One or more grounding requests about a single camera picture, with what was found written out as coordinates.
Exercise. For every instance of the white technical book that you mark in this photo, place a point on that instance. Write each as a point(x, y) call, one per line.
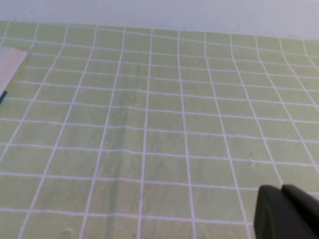
point(10, 67)

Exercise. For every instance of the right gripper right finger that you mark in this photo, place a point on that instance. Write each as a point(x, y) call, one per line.
point(307, 211)

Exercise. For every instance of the green white checked tablecloth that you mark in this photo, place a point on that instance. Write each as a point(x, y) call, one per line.
point(159, 124)

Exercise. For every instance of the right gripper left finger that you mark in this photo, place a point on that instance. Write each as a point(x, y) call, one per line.
point(274, 216)

